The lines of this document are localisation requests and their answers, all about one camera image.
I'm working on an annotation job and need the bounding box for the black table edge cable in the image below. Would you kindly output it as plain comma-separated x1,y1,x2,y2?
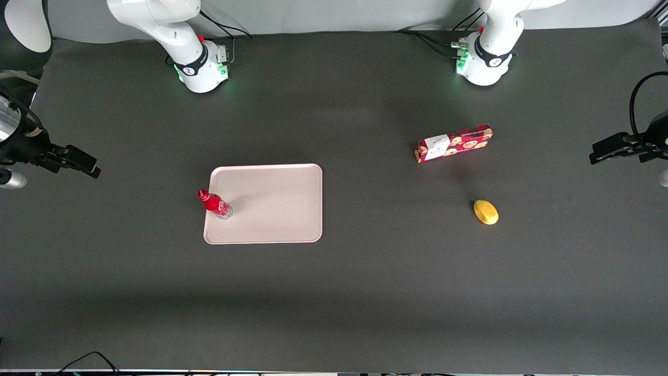
52,351,122,376

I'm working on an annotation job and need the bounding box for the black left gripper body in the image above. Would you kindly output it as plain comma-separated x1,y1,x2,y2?
633,111,668,162

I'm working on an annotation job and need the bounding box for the black looped gripper cable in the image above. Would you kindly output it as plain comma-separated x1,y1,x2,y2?
629,72,668,139

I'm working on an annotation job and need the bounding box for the black right arm base cable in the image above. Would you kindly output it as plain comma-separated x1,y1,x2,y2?
200,10,252,64

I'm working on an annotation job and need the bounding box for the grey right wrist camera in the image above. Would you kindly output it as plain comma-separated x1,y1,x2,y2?
0,170,28,190

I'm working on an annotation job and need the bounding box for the yellow lemon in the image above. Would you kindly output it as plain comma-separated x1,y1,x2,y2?
473,199,499,226

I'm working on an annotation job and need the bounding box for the red cookie box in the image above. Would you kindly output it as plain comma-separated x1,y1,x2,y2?
415,124,494,164

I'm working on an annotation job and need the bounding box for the black arm base cable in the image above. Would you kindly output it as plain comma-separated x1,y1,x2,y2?
396,8,482,59
200,10,252,64

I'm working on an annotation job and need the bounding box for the beige plastic tray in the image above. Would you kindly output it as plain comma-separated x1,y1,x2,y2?
203,163,324,245

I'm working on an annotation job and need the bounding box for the red coke bottle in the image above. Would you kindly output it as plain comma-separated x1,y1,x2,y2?
197,189,233,220

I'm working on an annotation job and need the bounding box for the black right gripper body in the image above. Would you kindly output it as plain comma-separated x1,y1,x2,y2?
0,91,57,174

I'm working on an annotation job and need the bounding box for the black left arm base cable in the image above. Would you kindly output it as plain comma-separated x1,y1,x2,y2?
396,8,482,59

